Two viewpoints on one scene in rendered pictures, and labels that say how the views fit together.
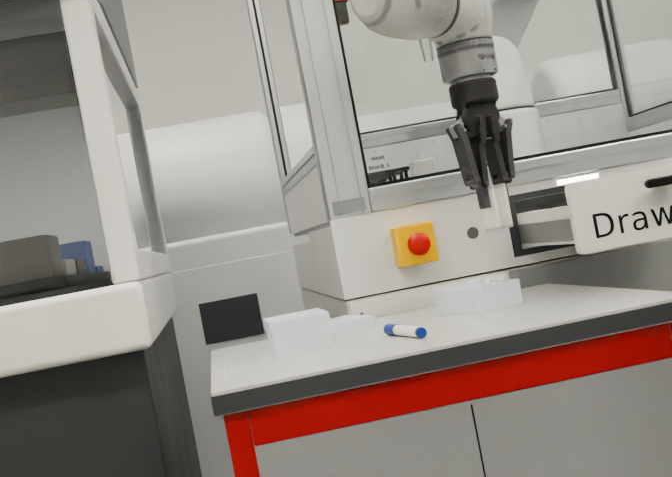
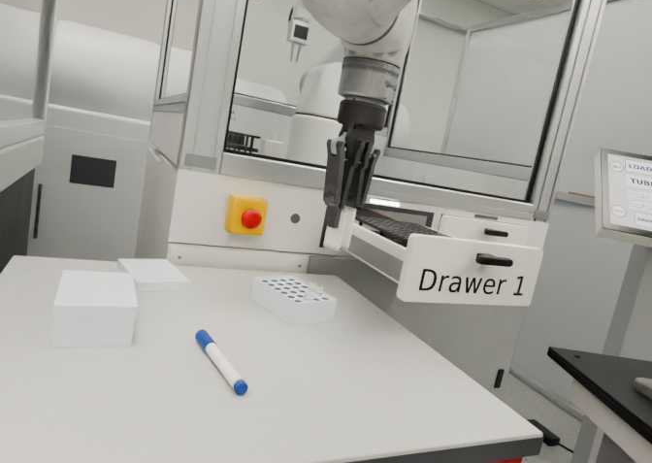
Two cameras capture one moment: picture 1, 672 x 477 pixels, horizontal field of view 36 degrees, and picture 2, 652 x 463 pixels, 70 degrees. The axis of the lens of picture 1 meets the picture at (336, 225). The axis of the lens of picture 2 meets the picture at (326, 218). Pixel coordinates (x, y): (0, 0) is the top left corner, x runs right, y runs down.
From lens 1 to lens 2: 0.91 m
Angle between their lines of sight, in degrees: 20
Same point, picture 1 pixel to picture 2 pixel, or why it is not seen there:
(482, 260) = (294, 242)
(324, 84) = (216, 43)
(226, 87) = (145, 20)
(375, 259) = (208, 214)
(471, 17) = (397, 41)
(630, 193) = (458, 259)
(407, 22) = (350, 11)
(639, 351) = not seen: outside the picture
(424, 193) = (269, 174)
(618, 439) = not seen: outside the picture
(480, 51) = (388, 79)
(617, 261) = not seen: hidden behind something
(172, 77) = not seen: outside the picture
